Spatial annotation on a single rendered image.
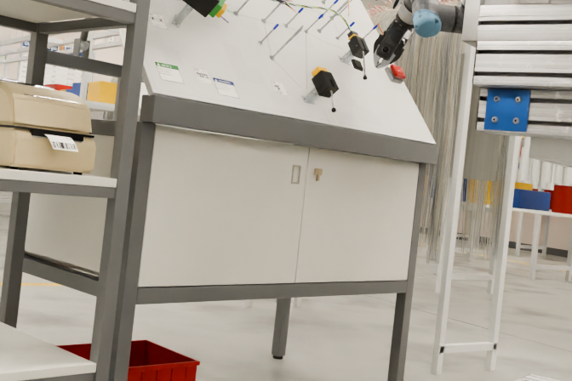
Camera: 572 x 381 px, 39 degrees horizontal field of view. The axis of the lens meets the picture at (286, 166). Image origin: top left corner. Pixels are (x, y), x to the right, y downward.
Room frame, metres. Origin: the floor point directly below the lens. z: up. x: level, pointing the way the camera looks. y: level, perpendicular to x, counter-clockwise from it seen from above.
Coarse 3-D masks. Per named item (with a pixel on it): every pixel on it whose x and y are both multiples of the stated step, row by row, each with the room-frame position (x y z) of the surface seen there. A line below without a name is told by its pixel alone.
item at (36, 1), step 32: (0, 0) 1.88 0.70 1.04; (32, 0) 1.70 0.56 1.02; (64, 0) 1.73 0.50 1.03; (96, 0) 1.78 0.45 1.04; (32, 32) 2.18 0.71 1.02; (64, 32) 2.12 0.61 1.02; (128, 32) 1.87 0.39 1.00; (32, 64) 2.17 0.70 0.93; (128, 64) 1.86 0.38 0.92; (128, 96) 1.85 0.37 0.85; (128, 128) 1.86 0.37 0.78; (128, 160) 1.87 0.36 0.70; (32, 192) 1.71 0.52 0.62; (64, 192) 1.76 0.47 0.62; (96, 192) 1.82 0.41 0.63; (128, 192) 1.87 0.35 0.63; (0, 320) 2.18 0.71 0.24; (96, 320) 1.87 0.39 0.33; (0, 352) 1.86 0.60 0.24; (32, 352) 1.89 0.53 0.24; (64, 352) 1.92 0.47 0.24; (96, 352) 1.86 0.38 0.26
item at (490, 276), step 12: (564, 216) 5.00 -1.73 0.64; (444, 228) 5.76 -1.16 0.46; (444, 240) 5.75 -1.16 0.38; (492, 240) 6.10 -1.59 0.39; (492, 252) 6.09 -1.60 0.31; (492, 264) 6.08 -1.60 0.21; (456, 276) 5.84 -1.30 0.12; (468, 276) 5.91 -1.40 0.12; (480, 276) 5.99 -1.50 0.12; (492, 276) 6.07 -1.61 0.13; (492, 288) 6.08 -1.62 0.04
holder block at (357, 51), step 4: (356, 36) 2.62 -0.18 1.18; (352, 40) 2.63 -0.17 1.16; (356, 40) 2.61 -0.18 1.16; (360, 40) 2.62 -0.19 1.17; (364, 40) 2.64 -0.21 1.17; (348, 44) 2.64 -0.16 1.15; (352, 44) 2.62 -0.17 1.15; (356, 44) 2.61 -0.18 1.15; (360, 44) 2.60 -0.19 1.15; (364, 44) 2.62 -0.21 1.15; (352, 48) 2.62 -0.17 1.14; (356, 48) 2.61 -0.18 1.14; (360, 48) 2.60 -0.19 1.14; (364, 48) 2.61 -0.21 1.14; (368, 48) 2.62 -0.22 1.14; (352, 52) 2.62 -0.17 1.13; (356, 52) 2.60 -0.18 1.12; (360, 52) 2.61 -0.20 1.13; (364, 52) 2.62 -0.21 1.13; (368, 52) 2.62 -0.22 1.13; (356, 56) 2.62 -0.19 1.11; (360, 56) 2.63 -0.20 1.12
